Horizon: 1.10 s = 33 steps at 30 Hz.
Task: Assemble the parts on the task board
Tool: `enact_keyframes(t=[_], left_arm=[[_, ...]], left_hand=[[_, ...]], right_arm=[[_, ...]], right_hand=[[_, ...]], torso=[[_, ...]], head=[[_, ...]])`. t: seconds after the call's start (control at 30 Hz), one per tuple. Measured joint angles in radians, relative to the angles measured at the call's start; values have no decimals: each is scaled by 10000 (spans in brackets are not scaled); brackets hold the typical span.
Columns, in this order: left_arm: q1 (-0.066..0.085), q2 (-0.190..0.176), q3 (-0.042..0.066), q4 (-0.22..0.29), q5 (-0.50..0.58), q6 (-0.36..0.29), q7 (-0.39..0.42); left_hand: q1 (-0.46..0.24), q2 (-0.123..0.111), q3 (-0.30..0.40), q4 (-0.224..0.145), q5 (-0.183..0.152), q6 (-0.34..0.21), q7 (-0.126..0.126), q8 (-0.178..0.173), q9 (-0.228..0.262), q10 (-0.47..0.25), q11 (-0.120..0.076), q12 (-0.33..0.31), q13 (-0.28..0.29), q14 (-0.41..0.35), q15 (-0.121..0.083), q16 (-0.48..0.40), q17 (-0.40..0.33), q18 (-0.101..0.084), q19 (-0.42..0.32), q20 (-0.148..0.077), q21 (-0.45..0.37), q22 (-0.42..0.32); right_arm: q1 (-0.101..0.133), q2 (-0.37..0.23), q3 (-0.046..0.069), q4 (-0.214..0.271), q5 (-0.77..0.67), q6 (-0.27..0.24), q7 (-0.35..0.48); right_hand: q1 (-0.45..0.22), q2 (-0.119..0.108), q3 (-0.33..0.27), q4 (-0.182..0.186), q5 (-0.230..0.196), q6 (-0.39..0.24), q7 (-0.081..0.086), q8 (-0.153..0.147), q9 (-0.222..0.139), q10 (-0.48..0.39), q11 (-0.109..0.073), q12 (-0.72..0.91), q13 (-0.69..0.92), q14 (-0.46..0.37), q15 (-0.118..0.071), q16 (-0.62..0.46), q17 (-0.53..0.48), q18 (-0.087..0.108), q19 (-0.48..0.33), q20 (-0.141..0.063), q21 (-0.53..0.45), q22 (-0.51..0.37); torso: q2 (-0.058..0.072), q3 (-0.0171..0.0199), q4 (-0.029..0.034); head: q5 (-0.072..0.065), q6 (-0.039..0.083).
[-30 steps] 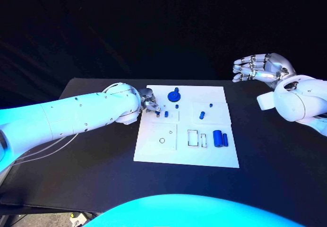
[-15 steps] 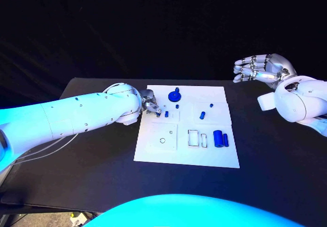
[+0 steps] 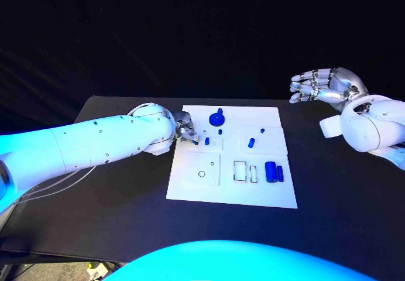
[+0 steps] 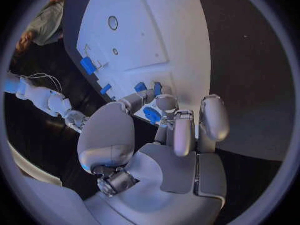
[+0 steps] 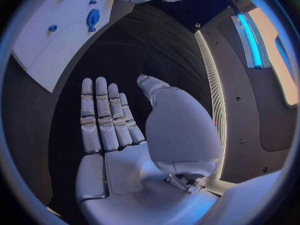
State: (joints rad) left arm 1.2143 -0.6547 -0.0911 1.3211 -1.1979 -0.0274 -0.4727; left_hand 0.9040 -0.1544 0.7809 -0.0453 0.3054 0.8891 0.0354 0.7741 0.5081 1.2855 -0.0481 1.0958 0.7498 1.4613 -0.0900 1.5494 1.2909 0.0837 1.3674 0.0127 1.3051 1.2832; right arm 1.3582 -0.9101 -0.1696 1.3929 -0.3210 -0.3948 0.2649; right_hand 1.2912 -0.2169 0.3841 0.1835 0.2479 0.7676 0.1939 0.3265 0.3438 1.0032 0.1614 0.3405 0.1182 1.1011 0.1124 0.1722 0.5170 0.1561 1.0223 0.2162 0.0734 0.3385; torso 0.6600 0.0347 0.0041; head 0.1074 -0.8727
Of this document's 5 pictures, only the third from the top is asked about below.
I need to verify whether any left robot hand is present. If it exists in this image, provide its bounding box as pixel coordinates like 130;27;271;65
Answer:
171;111;200;143

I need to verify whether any white cable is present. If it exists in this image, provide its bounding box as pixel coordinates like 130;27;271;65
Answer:
11;165;98;206
127;102;160;116
19;170;81;198

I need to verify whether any blue gear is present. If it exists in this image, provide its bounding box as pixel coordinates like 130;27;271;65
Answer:
209;108;226;127

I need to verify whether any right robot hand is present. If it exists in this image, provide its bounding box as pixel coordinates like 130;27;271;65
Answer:
288;67;369;112

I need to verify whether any white task board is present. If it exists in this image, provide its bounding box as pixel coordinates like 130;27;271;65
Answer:
166;105;298;209

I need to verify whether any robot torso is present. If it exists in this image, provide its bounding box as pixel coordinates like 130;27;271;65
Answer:
101;239;379;281

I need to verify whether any large blue cylinder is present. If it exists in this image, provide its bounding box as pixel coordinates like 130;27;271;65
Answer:
264;161;278;183

